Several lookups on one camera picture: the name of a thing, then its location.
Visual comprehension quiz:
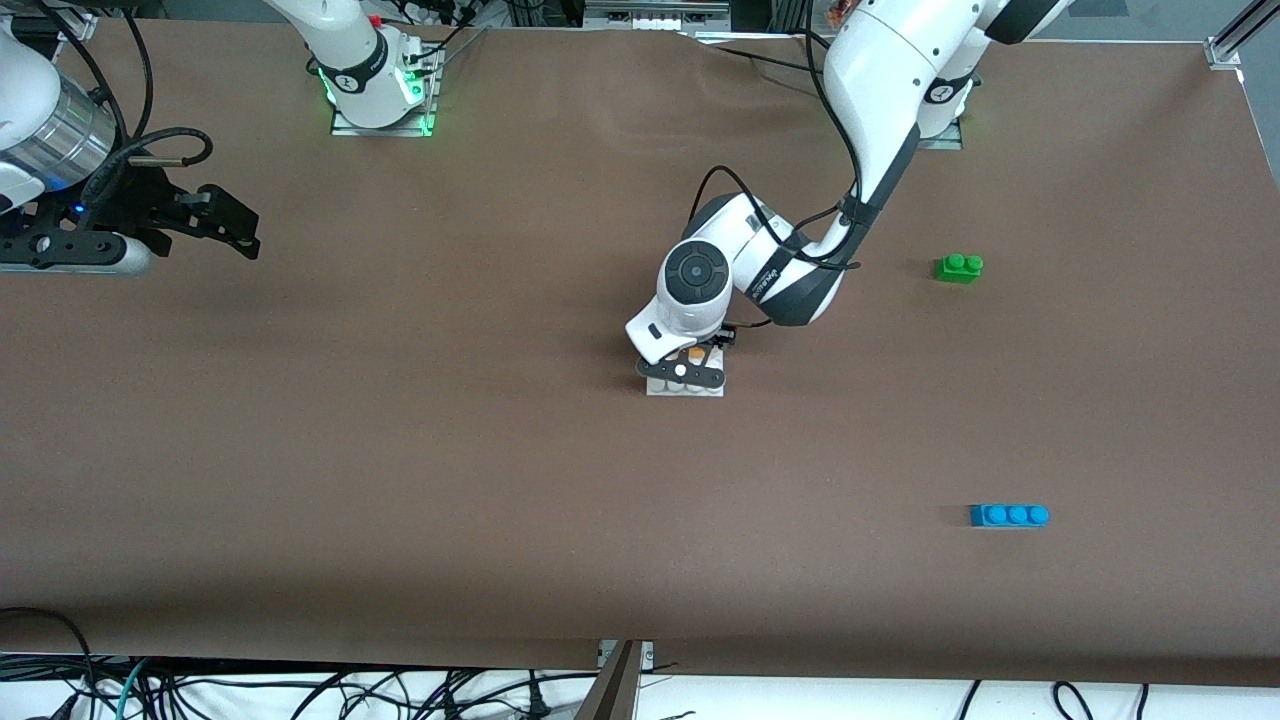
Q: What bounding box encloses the blue three-stud block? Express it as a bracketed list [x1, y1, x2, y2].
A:
[969, 504, 1050, 529]

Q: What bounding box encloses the black looping floor cable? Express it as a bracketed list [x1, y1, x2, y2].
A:
[0, 607, 96, 720]

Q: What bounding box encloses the teal floor cable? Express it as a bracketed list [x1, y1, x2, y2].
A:
[112, 657, 151, 720]

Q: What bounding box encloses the black base power cable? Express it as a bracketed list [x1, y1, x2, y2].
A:
[405, 15, 493, 76]

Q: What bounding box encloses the white studded base plate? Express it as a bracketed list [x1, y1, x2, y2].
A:
[646, 345, 725, 398]

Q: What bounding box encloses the brown table cover sheet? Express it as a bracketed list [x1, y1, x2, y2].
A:
[0, 20, 1280, 689]

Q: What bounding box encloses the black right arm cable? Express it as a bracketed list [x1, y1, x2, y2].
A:
[40, 10, 214, 216]

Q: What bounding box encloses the aluminium profile post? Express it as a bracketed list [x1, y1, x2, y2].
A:
[573, 640, 643, 720]

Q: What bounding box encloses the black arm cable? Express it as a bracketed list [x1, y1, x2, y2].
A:
[40, 10, 214, 216]
[695, 30, 881, 331]

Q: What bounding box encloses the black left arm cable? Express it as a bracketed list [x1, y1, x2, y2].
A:
[695, 30, 881, 331]

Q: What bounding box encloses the long black table cable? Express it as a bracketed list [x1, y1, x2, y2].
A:
[690, 33, 833, 77]

